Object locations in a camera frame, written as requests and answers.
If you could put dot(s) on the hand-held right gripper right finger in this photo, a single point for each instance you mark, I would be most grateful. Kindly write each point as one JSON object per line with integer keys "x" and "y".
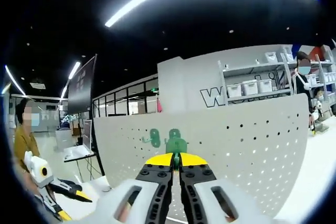
{"x": 204, "y": 200}

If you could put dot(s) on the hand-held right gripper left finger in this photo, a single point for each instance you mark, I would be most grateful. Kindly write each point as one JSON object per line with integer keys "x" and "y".
{"x": 147, "y": 197}

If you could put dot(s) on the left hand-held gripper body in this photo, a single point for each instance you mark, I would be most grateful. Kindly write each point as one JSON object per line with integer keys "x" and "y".
{"x": 38, "y": 167}

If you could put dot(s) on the white perforated mounting plate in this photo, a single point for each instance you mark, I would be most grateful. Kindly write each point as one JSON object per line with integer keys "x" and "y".
{"x": 236, "y": 155}

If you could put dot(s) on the green hook assembly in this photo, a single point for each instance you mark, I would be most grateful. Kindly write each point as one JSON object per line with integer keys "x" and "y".
{"x": 155, "y": 138}
{"x": 173, "y": 132}
{"x": 176, "y": 145}

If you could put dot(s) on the open laptop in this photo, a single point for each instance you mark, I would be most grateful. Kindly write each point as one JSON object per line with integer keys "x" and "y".
{"x": 88, "y": 134}

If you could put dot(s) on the ceiling air vent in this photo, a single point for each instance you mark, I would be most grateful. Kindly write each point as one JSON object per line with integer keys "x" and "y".
{"x": 38, "y": 85}

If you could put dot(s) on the large black display screen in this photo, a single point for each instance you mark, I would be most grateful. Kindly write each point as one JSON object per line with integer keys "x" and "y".
{"x": 81, "y": 85}

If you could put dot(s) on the pink cloth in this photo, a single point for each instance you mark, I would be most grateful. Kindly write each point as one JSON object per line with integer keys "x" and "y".
{"x": 159, "y": 104}

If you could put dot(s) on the short ceiling light strip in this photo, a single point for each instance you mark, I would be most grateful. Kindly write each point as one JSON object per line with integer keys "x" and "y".
{"x": 74, "y": 69}

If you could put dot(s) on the grey metal shelving rack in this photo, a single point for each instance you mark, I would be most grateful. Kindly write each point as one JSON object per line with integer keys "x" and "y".
{"x": 222, "y": 82}

